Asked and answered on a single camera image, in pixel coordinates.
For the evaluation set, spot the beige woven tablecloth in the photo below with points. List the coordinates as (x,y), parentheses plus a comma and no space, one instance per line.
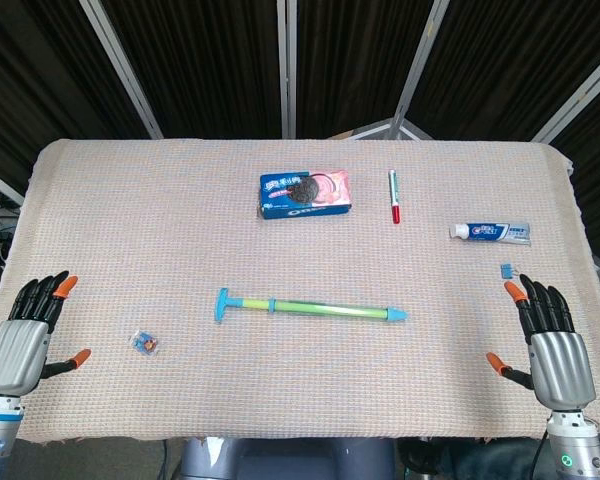
(300,375)

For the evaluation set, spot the small blue binder clip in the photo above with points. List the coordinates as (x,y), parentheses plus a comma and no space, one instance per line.
(506,271)

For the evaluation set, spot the blue white toothpaste tube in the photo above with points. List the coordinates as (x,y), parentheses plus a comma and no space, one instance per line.
(490,232)

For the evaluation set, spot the green blue pump stick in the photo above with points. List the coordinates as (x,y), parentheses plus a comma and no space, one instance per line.
(330,308)

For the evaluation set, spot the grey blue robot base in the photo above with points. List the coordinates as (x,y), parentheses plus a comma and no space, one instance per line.
(290,462)

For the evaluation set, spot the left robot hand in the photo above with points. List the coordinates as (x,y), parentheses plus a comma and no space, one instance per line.
(17,355)

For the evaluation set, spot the red capped marker pen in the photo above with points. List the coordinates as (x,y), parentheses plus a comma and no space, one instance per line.
(394,200)

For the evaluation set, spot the small wrapped candy packet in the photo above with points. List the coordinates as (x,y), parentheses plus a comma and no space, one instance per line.
(144,343)

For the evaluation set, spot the brown cardboard piece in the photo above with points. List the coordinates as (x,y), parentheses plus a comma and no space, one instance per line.
(344,134)

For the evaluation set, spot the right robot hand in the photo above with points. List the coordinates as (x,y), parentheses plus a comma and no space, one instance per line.
(562,367)

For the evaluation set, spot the blue Oreo cookie box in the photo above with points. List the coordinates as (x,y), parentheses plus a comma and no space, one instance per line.
(280,202)

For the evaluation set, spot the dark folding screen panel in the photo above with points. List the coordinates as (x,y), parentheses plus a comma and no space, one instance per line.
(355,60)
(40,75)
(205,65)
(597,165)
(520,60)

